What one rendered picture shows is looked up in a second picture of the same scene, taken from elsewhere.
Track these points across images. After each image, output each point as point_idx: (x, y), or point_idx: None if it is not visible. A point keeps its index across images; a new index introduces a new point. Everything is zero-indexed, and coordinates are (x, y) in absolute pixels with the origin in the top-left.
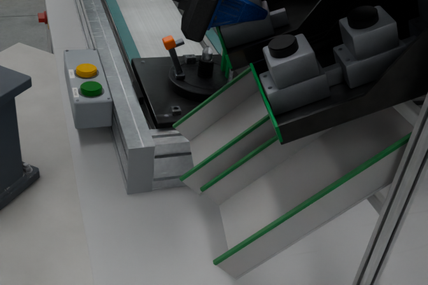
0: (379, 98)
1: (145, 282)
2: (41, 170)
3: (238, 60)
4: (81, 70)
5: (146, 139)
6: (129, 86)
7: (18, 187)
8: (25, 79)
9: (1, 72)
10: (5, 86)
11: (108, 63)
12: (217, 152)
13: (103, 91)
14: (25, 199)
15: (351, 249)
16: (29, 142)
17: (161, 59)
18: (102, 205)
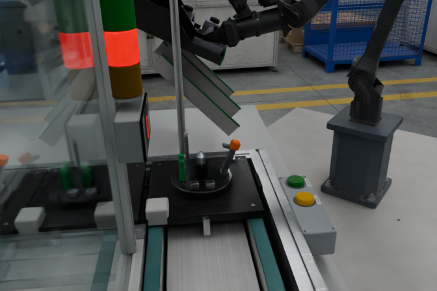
0: None
1: (254, 149)
2: (321, 195)
3: None
4: (308, 192)
5: (253, 152)
6: (264, 188)
7: (328, 177)
8: (329, 121)
9: (346, 125)
10: (338, 117)
11: (286, 212)
12: (225, 93)
13: (285, 182)
14: (323, 180)
15: (147, 154)
16: (339, 214)
17: (234, 208)
18: (277, 175)
